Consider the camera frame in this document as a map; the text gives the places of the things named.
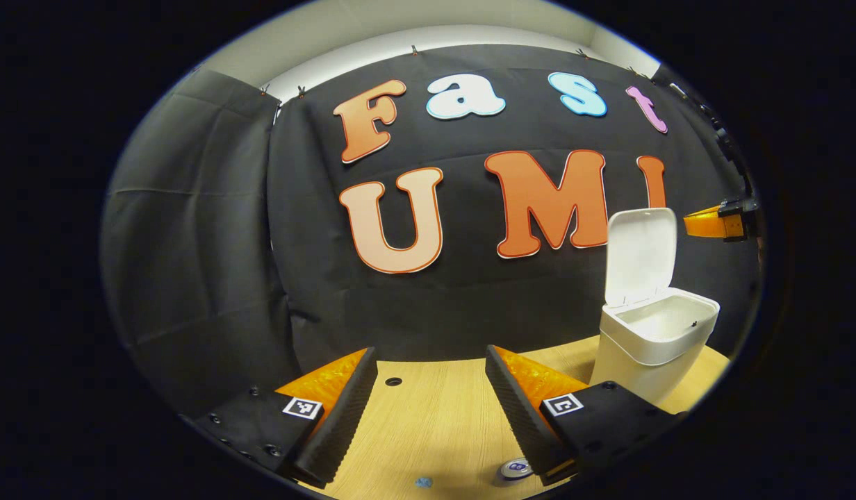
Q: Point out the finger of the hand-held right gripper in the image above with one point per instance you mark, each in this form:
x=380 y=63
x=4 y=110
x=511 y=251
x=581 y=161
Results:
x=737 y=222

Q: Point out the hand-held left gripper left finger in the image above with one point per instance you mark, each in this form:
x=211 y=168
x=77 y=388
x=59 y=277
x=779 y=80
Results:
x=341 y=430

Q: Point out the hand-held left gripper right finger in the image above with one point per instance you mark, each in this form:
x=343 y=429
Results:
x=522 y=423

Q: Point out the blue pop can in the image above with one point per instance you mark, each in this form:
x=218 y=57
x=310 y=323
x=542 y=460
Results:
x=515 y=471

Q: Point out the blue paper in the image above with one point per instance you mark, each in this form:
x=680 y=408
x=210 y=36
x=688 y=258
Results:
x=423 y=482

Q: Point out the white desktop garbage bin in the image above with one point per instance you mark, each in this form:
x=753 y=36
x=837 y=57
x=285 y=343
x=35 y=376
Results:
x=643 y=257

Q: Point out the wooden desktop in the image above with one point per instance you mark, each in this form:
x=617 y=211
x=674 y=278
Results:
x=435 y=423

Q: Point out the black backdrop cloth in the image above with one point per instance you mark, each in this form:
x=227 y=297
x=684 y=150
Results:
x=456 y=312

